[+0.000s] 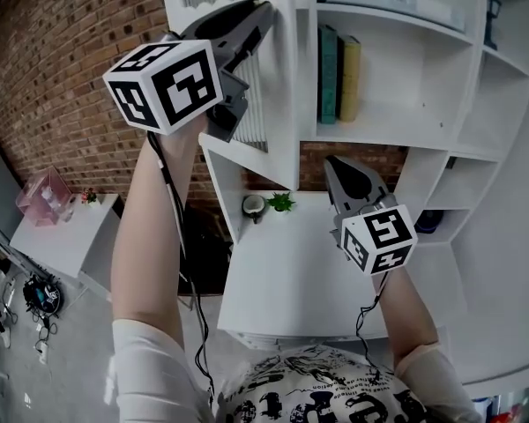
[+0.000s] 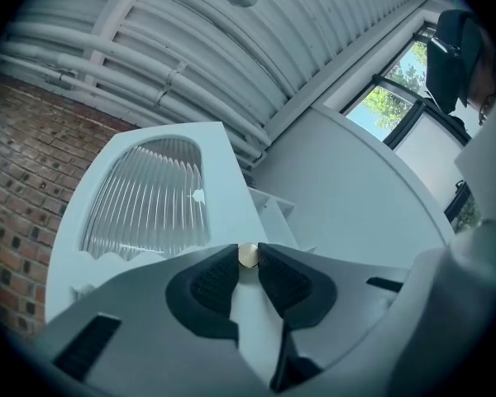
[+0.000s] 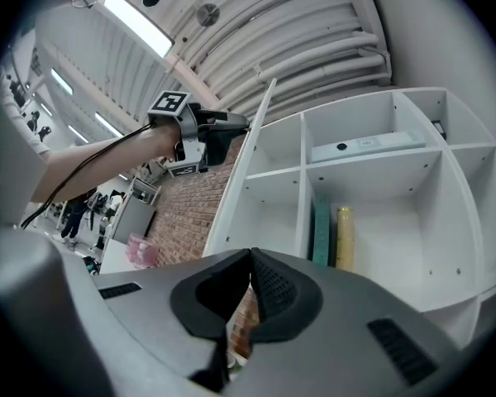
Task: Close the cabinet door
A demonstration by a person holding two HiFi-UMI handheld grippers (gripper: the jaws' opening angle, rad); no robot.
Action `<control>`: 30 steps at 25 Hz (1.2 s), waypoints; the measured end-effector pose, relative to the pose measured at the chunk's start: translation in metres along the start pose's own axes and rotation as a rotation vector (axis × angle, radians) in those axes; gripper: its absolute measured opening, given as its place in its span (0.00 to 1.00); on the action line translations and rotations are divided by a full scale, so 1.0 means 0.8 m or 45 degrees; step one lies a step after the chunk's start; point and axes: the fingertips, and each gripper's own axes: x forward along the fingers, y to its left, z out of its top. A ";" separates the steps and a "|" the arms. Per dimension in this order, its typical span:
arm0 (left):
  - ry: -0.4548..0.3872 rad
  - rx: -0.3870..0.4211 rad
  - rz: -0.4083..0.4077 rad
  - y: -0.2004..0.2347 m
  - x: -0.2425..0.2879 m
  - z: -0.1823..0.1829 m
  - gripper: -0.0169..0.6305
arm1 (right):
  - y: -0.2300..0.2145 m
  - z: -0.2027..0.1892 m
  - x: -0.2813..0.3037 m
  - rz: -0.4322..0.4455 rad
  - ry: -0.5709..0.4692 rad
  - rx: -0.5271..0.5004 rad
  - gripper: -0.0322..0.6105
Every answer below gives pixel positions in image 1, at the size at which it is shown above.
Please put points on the small green potted plant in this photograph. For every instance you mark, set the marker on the small green potted plant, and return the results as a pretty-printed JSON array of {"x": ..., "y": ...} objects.
[{"x": 281, "y": 202}]

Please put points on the white side table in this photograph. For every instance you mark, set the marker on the white side table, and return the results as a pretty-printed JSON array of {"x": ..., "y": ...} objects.
[{"x": 77, "y": 240}]

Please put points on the yellow book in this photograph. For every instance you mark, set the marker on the yellow book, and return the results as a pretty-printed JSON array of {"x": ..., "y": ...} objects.
[{"x": 350, "y": 79}]

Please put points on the teal book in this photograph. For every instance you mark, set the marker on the teal book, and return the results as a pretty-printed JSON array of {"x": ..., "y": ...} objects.
[{"x": 327, "y": 75}]

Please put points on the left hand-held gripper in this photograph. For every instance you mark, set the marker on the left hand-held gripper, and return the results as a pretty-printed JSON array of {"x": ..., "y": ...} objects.
[{"x": 181, "y": 86}]

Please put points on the white plug adapter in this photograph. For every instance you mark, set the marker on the white plug adapter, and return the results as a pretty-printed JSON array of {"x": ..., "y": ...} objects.
[{"x": 42, "y": 351}]

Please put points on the white ribbed-glass cabinet door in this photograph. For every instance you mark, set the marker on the white ribbed-glass cabinet door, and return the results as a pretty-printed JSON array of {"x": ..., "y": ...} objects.
[{"x": 283, "y": 104}]

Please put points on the white shelf cabinet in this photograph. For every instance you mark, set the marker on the white shelf cabinet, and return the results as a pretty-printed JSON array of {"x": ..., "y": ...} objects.
[{"x": 423, "y": 86}]

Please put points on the black round floor device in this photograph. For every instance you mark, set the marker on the black round floor device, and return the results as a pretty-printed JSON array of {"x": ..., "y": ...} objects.
[{"x": 43, "y": 294}]

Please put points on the purple round speaker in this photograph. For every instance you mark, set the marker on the purple round speaker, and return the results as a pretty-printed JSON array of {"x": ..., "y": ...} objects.
[{"x": 429, "y": 223}]

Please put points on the person's white printed shirt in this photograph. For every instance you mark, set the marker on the person's white printed shirt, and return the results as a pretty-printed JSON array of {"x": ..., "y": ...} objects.
[{"x": 300, "y": 386}]

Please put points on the white power strip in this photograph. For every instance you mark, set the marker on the white power strip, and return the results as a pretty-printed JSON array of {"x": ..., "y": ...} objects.
[{"x": 9, "y": 300}]

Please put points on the person's right forearm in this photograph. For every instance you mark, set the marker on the person's right forearm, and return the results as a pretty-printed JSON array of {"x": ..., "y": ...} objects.
[{"x": 405, "y": 315}]

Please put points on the person's left forearm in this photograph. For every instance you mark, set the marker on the person's left forearm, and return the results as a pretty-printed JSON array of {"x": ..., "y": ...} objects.
[{"x": 150, "y": 245}]

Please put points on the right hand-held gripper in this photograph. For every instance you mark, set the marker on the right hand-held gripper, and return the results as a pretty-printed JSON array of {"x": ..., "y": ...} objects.
[{"x": 379, "y": 240}]

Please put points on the pink transparent box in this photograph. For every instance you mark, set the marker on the pink transparent box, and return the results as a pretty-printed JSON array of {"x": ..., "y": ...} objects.
[{"x": 44, "y": 198}]

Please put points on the dark ceramic mug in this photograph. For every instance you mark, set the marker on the dark ceramic mug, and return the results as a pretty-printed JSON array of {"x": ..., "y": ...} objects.
[{"x": 252, "y": 206}]

